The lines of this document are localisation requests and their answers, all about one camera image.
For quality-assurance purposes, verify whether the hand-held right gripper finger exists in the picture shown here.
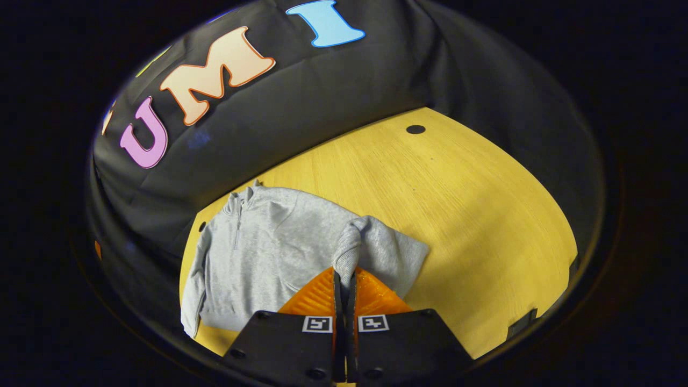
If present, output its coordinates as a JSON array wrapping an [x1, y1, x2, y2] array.
[[223, 267, 345, 385], [345, 269, 474, 385]]

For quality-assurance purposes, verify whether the black backdrop cloth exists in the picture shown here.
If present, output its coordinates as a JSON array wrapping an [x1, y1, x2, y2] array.
[[86, 0, 605, 345]]

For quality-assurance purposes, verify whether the grey zip sweater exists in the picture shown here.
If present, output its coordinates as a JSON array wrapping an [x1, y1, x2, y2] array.
[[180, 180, 429, 338]]

